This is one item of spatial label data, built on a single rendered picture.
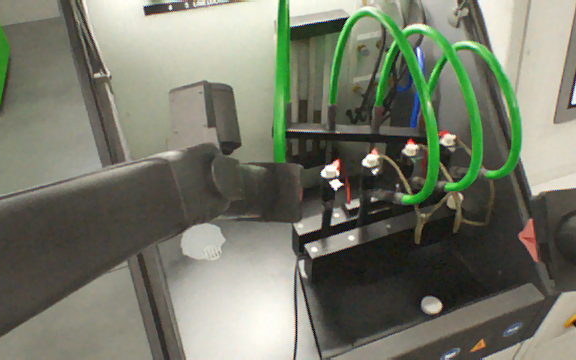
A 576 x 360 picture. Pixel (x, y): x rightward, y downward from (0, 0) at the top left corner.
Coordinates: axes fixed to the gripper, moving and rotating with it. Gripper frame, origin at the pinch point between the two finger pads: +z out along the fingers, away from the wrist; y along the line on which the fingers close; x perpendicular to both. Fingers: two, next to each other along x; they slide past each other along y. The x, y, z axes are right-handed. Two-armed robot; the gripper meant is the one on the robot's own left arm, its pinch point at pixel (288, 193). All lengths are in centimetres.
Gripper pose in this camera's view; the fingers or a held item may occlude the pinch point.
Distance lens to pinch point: 61.6
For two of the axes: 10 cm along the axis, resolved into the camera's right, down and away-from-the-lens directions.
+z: 3.8, 0.3, 9.2
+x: -0.5, 10.0, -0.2
